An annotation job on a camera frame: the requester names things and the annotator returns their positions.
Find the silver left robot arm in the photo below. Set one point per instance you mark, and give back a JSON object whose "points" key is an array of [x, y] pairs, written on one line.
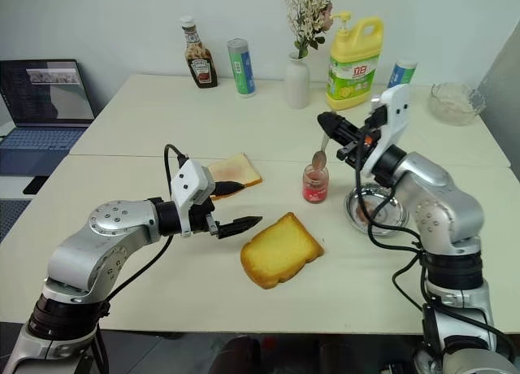
{"points": [[81, 248]]}

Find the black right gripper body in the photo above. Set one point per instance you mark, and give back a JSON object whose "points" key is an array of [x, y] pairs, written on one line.
{"points": [[361, 148]]}

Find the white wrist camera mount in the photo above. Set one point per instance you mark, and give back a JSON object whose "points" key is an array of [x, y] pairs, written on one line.
{"points": [[396, 118], [191, 181]]}

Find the dark woven mat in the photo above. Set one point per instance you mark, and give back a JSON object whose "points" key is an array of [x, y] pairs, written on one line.
{"points": [[12, 219]]}

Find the white ceramic vase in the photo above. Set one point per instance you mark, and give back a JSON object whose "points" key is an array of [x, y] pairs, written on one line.
{"points": [[297, 85]]}

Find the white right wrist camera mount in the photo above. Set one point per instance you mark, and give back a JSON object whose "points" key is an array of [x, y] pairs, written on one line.
{"points": [[396, 118]]}

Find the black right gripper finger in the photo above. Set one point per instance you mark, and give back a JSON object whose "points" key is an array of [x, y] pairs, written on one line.
{"points": [[339, 135], [335, 120]]}

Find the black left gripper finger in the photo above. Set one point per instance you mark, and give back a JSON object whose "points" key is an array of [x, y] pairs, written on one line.
{"points": [[239, 224], [227, 188]]}

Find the open laptop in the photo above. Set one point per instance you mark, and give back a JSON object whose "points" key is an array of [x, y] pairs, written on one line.
{"points": [[40, 105]]}

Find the round metal dish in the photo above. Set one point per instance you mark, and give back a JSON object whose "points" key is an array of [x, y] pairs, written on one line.
{"points": [[392, 217]]}

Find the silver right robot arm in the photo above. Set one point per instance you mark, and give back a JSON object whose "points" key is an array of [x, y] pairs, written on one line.
{"points": [[447, 199]]}

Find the small metal spoon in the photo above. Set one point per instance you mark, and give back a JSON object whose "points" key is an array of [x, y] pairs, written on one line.
{"points": [[319, 159]]}

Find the yellow detergent pump bottle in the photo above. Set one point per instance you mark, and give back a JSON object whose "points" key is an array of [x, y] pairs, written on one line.
{"points": [[353, 65]]}

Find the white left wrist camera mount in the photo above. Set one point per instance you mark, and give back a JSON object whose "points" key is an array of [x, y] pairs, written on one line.
{"points": [[191, 181]]}

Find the dried flower bouquet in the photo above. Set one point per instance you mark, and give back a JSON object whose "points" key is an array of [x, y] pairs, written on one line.
{"points": [[306, 16]]}

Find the ketchup bottle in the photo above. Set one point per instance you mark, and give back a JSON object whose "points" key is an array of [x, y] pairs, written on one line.
{"points": [[201, 61]]}

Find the clear glass bowl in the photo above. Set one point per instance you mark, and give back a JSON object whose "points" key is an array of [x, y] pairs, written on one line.
{"points": [[455, 105]]}

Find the blue green cylindrical canister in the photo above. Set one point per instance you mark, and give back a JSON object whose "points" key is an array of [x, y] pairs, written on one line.
{"points": [[402, 75], [241, 69]]}

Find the pale bread slice with jam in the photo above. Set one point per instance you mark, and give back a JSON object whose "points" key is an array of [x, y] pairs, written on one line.
{"points": [[239, 172]]}

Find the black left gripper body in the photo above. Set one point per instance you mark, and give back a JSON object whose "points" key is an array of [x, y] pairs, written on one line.
{"points": [[201, 219]]}

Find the golden toasted bread slice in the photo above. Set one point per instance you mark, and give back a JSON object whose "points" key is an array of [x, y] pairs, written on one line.
{"points": [[280, 252]]}

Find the small glass jam jar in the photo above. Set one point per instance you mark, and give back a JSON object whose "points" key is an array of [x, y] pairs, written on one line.
{"points": [[315, 189]]}

